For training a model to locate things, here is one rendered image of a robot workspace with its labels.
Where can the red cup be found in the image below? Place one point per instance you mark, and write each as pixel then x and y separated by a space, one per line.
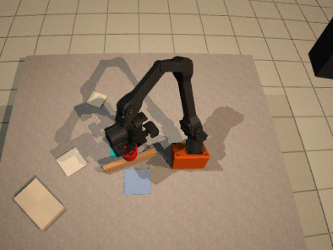
pixel 131 154

